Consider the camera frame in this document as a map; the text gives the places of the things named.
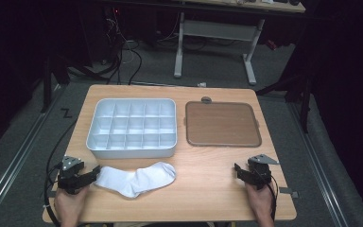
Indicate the metal floor rail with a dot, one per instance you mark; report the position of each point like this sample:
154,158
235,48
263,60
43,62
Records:
19,157
318,164

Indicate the white plug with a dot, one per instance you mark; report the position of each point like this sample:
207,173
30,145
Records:
202,84

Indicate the person's right hand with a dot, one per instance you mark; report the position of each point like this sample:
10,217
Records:
260,201

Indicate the red object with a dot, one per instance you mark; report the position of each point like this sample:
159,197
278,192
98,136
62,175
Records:
271,44

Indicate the brown flat tray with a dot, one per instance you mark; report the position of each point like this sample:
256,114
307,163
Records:
222,124

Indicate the person's left hand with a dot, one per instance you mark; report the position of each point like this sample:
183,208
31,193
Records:
71,205

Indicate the white sock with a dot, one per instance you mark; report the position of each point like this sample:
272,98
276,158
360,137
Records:
132,181

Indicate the grey tape strip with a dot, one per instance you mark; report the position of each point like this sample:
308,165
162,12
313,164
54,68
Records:
51,194
286,190

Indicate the grey round knob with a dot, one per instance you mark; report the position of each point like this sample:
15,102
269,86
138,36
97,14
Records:
206,100

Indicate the black metal stand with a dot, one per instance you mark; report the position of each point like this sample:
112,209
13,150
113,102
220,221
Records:
305,104
46,85

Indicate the desk with white legs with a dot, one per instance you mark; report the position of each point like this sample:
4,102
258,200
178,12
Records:
217,31

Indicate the white compartment storage box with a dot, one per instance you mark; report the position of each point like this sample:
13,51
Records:
132,126

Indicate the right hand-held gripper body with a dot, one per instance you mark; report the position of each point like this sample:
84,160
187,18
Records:
260,175

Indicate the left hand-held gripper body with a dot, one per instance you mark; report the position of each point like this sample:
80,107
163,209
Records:
71,178

